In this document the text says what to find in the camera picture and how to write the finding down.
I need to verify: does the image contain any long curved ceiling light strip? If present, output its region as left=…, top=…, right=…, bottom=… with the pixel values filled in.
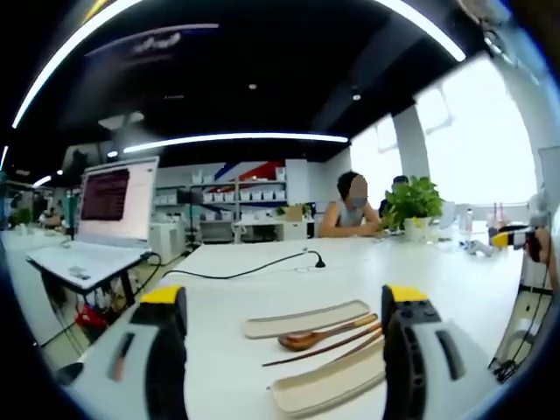
left=10, top=0, right=467, bottom=130

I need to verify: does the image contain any red object under desk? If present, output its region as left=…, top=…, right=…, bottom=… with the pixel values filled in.
left=75, top=304, right=109, bottom=332

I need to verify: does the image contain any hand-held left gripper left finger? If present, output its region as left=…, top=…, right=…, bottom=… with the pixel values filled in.
left=68, top=285, right=190, bottom=420

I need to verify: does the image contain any white open laptop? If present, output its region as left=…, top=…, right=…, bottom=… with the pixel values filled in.
left=25, top=156, right=161, bottom=291

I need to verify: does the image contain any white cabinet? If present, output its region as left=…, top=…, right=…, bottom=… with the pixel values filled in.
left=148, top=220, right=188, bottom=265

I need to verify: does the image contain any wooden chopstick utensil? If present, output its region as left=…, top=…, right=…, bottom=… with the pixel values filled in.
left=305, top=328, right=385, bottom=358
left=261, top=324, right=382, bottom=368

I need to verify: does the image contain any green potted plant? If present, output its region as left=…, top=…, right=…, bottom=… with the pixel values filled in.
left=383, top=175, right=445, bottom=244

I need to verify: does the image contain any short ceiling light strip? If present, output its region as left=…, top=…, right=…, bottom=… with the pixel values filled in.
left=122, top=132, right=350, bottom=155

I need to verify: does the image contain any black power cable with plug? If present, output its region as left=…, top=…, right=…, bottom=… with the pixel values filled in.
left=160, top=248, right=327, bottom=282

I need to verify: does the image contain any beige cutlery case base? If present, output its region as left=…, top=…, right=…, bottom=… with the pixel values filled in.
left=270, top=335, right=389, bottom=415

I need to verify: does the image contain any beige cutlery case lid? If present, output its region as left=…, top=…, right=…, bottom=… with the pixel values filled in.
left=243, top=298, right=373, bottom=340

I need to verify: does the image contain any wooden spoon utensil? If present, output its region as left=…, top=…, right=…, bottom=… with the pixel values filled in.
left=277, top=312, right=380, bottom=352

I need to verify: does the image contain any shelf with white bins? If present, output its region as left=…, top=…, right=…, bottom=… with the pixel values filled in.
left=154, top=174, right=291, bottom=222

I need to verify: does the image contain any person's right hand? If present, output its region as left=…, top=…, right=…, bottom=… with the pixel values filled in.
left=524, top=226, right=554, bottom=264

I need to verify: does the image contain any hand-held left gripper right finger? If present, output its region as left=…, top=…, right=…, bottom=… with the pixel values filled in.
left=380, top=283, right=501, bottom=420

